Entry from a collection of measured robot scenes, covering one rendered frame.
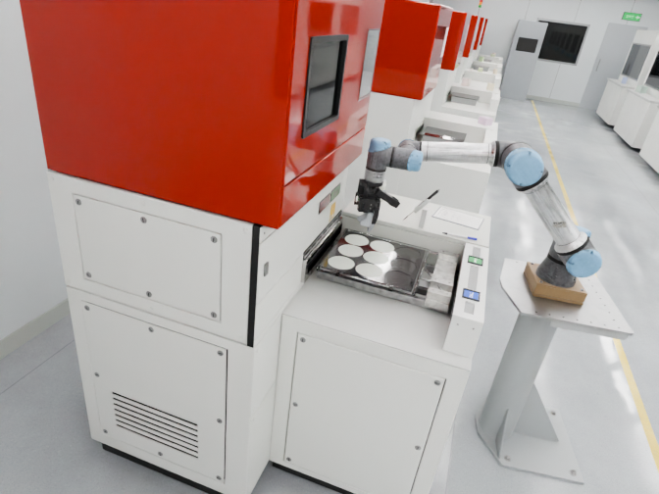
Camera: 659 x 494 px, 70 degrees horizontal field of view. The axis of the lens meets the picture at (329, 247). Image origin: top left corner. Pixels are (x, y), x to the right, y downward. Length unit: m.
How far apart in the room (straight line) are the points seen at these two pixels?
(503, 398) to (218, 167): 1.69
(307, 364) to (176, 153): 0.83
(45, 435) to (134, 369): 0.74
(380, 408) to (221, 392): 0.54
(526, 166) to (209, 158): 1.02
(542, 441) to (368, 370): 1.26
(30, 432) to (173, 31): 1.81
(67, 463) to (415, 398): 1.43
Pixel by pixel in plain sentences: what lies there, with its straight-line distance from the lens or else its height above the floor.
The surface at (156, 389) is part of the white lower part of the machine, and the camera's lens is 1.81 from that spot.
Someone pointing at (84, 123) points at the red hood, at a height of 1.39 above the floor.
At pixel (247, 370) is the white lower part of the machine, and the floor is 0.72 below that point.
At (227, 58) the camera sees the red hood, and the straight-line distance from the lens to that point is 1.16.
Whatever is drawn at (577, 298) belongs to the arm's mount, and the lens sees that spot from 2.08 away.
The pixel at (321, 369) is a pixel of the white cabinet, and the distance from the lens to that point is 1.67.
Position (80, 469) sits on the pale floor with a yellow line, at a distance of 2.29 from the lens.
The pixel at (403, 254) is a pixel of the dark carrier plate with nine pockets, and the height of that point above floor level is 0.90.
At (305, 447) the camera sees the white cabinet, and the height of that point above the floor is 0.23.
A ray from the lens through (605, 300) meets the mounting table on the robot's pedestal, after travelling 2.22.
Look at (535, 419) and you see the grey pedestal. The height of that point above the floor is 0.13.
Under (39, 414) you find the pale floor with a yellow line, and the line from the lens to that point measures 2.54.
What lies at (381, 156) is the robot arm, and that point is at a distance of 1.69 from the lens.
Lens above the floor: 1.76
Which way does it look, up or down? 28 degrees down
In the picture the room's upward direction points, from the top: 8 degrees clockwise
